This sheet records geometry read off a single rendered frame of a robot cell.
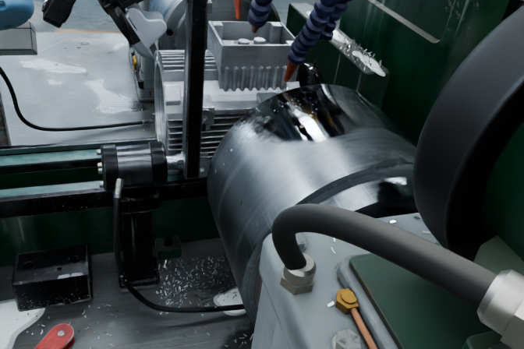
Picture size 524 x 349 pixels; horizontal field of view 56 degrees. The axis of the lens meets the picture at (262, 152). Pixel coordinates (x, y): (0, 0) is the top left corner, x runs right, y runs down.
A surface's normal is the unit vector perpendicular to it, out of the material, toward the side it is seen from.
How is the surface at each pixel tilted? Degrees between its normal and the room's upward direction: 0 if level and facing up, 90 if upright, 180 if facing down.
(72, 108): 0
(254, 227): 66
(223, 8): 90
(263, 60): 90
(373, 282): 0
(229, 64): 90
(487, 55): 55
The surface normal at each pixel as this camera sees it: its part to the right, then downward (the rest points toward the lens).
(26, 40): 0.32, 0.06
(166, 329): 0.11, -0.83
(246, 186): -0.75, -0.37
